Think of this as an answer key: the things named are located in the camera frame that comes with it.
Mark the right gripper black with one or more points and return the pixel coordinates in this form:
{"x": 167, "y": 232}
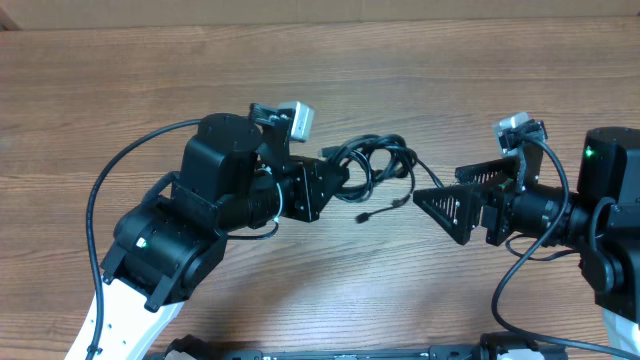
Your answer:
{"x": 468, "y": 206}

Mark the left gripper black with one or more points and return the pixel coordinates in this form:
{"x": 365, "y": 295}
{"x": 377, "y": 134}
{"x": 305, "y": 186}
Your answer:
{"x": 310, "y": 200}

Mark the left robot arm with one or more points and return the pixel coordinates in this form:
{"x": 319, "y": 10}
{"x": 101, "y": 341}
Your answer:
{"x": 237, "y": 180}

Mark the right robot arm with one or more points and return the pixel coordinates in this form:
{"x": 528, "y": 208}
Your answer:
{"x": 526, "y": 194}

